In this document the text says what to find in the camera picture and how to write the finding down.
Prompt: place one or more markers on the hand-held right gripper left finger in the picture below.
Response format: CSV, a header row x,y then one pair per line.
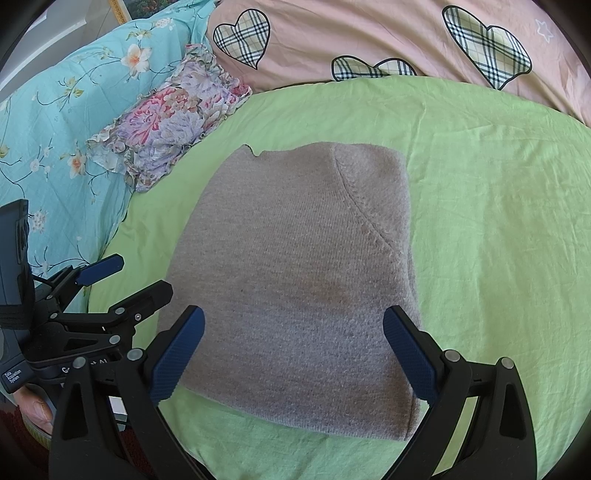
x,y
178,360

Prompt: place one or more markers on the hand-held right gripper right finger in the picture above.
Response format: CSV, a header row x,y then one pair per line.
x,y
411,360

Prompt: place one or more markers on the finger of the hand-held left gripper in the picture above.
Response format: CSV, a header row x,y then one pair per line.
x,y
99,270
147,297

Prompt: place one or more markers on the beige knit sweater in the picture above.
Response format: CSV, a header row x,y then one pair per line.
x,y
295,277

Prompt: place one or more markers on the person's left hand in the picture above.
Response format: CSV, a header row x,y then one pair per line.
x,y
40,410

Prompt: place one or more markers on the light green bed sheet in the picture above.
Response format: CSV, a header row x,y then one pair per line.
x,y
485,230

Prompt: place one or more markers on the teal floral duvet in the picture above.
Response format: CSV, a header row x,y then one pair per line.
x,y
60,115

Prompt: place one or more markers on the floral ruffled pillow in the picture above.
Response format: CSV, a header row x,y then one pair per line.
x,y
171,124

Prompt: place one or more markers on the gold framed picture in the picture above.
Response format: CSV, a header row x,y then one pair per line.
x,y
138,8

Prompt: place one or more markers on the pink quilt with plaid hearts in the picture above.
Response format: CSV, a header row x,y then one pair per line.
x,y
369,32

